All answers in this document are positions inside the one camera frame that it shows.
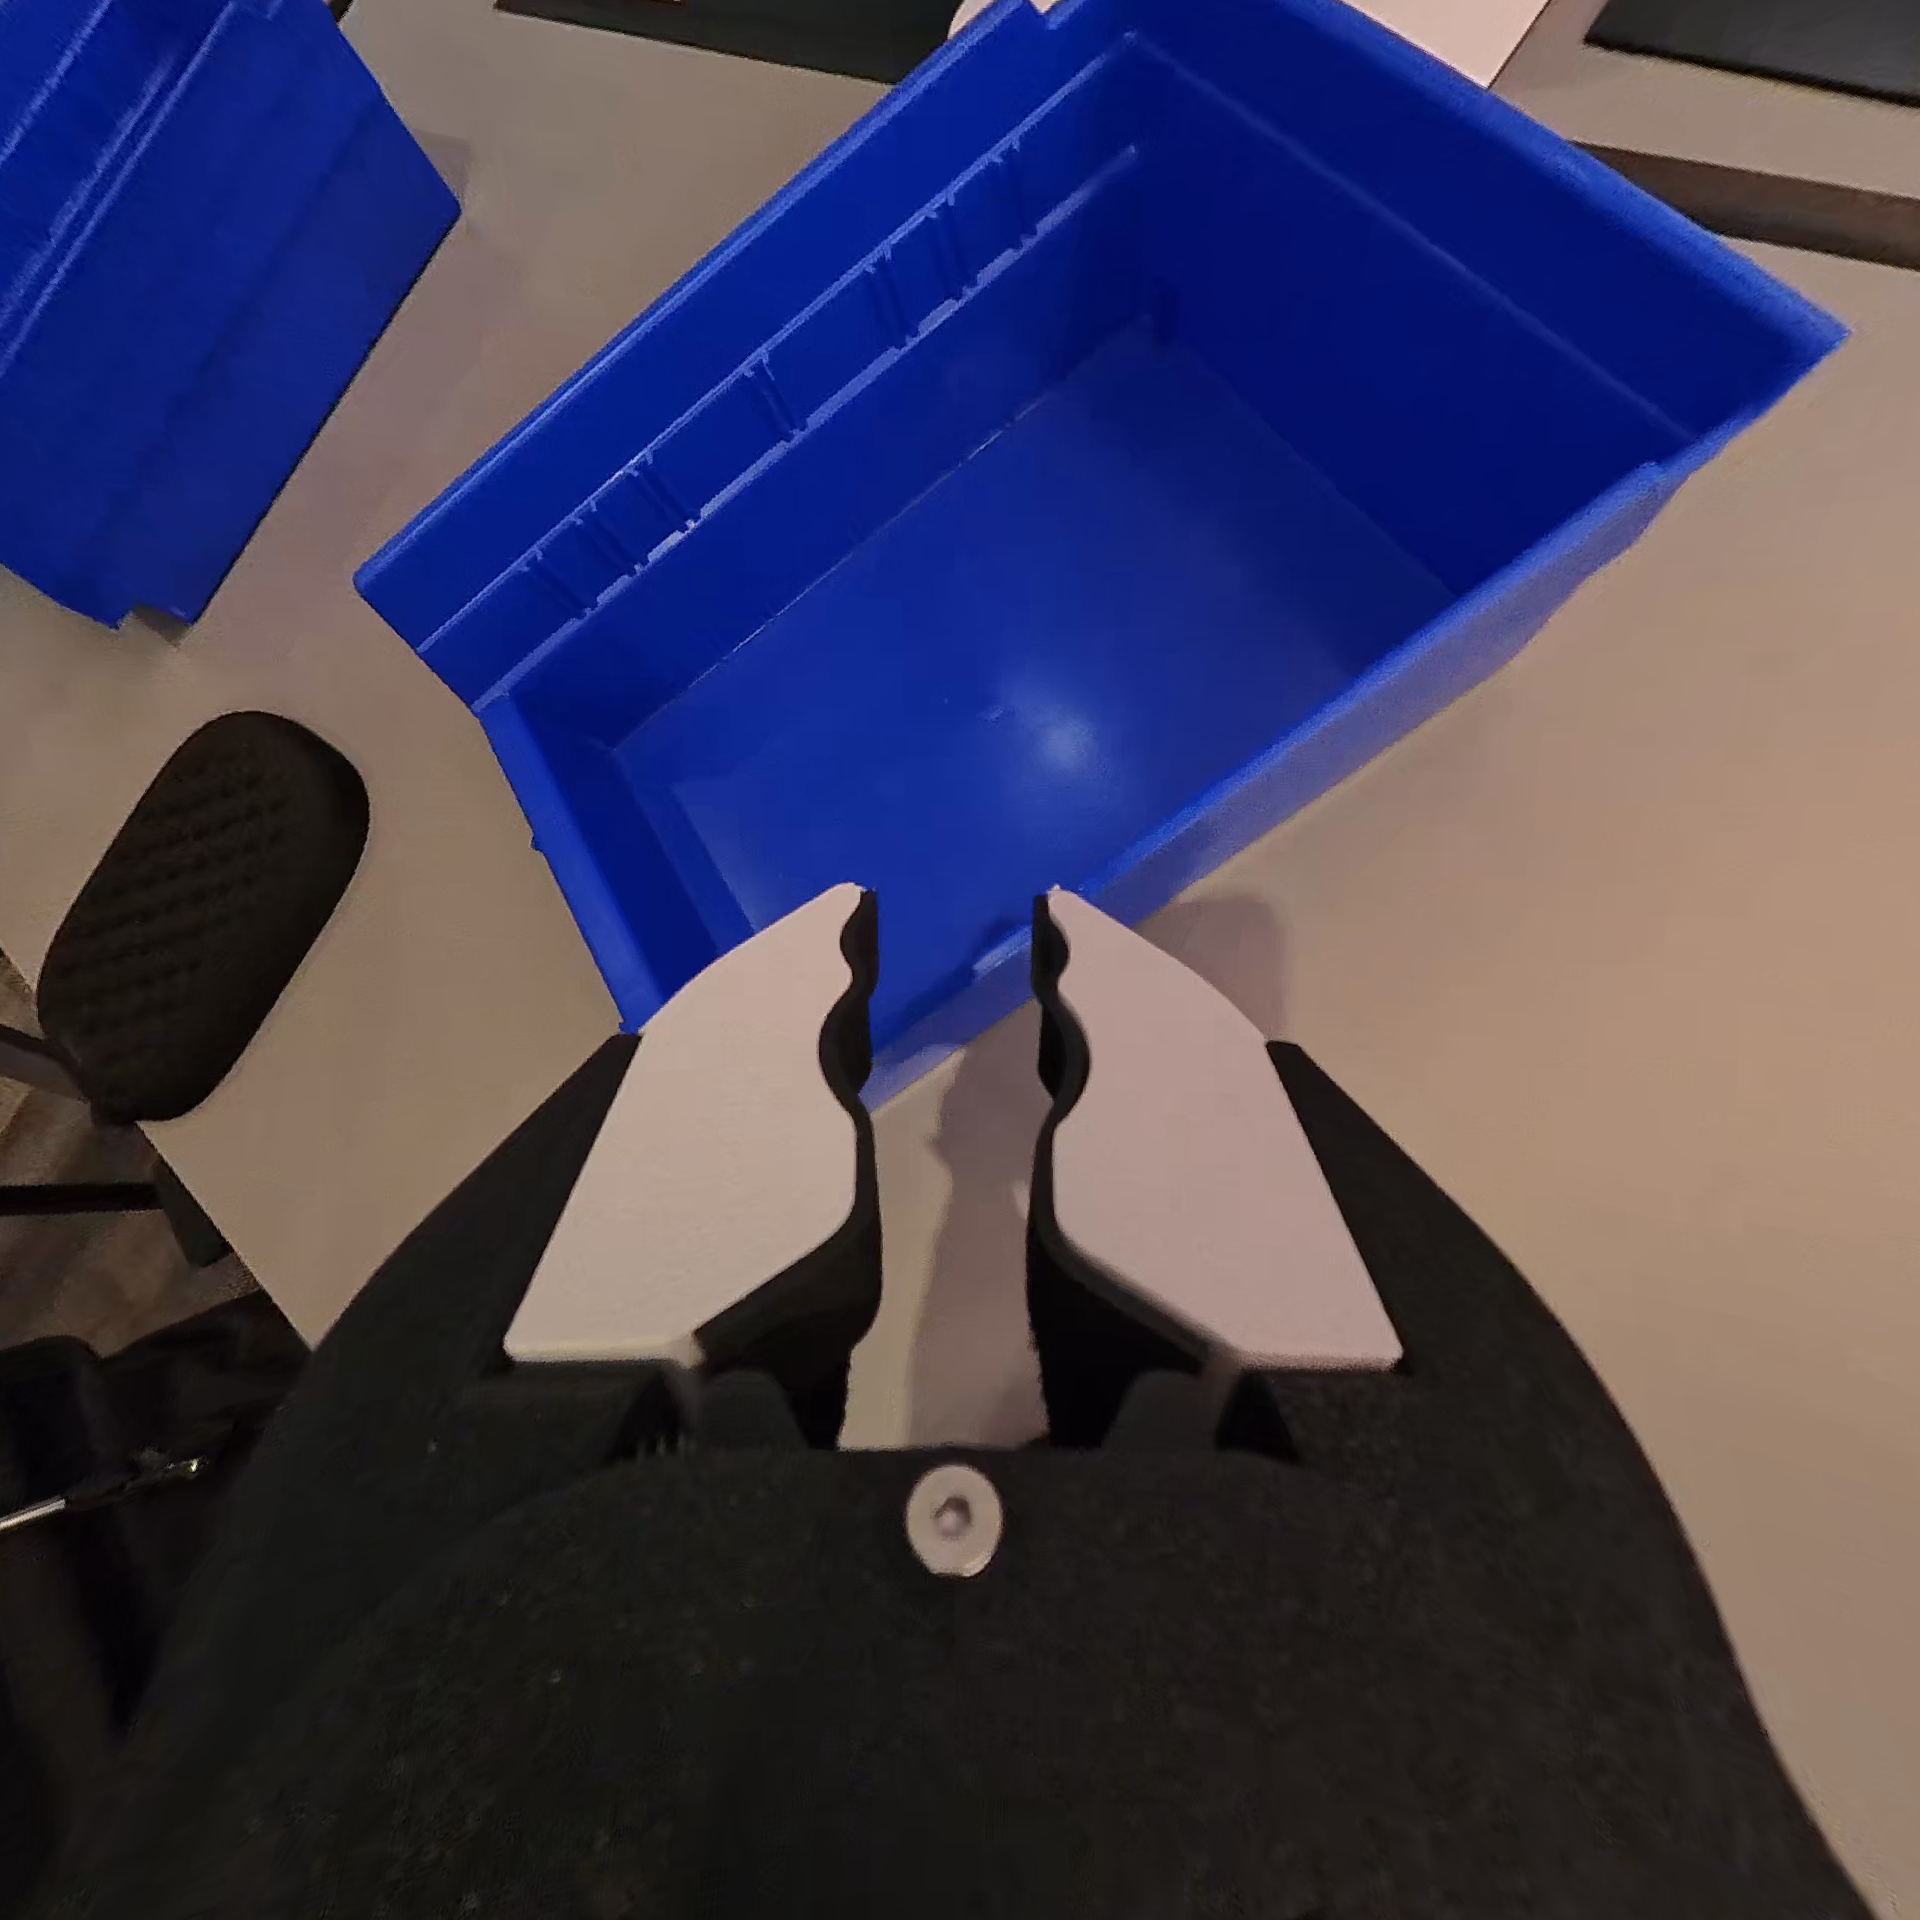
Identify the black desk cover flap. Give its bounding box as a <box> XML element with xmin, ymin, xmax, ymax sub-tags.
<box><xmin>496</xmin><ymin>0</ymin><xmax>961</xmax><ymax>85</ymax></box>
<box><xmin>1585</xmin><ymin>0</ymin><xmax>1920</xmax><ymax>108</ymax></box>

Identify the blue plastic bin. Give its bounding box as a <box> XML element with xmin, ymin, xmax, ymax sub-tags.
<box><xmin>354</xmin><ymin>0</ymin><xmax>1850</xmax><ymax>1107</ymax></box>
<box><xmin>0</xmin><ymin>0</ymin><xmax>462</xmax><ymax>628</ymax></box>

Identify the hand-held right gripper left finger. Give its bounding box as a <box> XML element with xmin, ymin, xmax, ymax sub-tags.
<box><xmin>504</xmin><ymin>884</ymin><xmax>881</xmax><ymax>1448</ymax></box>

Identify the black chair armrest post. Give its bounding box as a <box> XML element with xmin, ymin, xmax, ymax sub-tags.
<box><xmin>0</xmin><ymin>1019</ymin><xmax>233</xmax><ymax>1268</ymax></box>

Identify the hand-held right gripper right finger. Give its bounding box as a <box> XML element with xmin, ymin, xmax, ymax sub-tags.
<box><xmin>1026</xmin><ymin>884</ymin><xmax>1407</xmax><ymax>1448</ymax></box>

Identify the black chair armrest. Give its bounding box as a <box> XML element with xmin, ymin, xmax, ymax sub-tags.
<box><xmin>35</xmin><ymin>711</ymin><xmax>373</xmax><ymax>1124</ymax></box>

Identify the person's black clothing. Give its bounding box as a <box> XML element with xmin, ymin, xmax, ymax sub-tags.
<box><xmin>0</xmin><ymin>1295</ymin><xmax>325</xmax><ymax>1920</ymax></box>

